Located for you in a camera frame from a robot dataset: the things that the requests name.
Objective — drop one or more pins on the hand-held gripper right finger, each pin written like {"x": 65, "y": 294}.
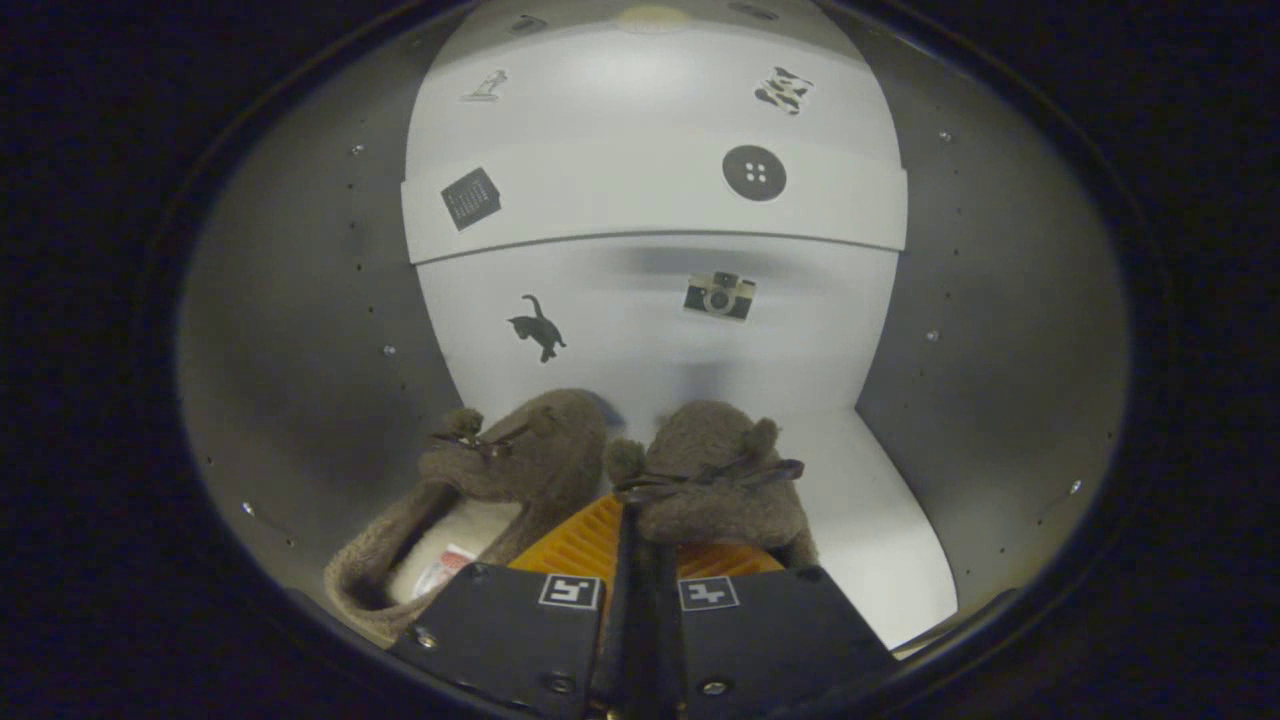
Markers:
{"x": 668, "y": 640}

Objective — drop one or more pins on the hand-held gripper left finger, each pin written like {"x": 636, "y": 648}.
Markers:
{"x": 620, "y": 640}

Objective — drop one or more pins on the brown fuzzy shoe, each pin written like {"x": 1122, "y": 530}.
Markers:
{"x": 710, "y": 450}
{"x": 540, "y": 450}

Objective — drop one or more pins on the dark grey shoe cabinet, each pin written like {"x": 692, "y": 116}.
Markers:
{"x": 300, "y": 350}

